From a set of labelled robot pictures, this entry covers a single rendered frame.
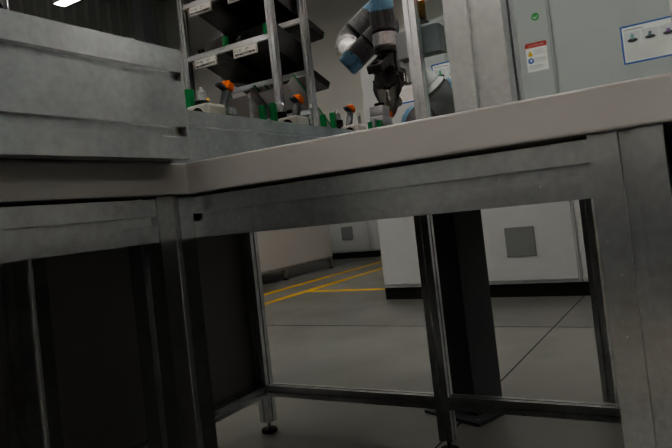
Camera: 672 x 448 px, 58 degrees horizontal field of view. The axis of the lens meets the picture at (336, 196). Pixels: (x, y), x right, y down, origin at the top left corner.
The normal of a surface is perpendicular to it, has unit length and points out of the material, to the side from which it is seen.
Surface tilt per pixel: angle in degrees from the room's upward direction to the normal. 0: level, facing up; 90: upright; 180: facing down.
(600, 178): 90
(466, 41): 90
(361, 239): 90
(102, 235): 90
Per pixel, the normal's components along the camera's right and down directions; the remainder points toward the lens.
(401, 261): -0.52, 0.04
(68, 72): 0.85, -0.11
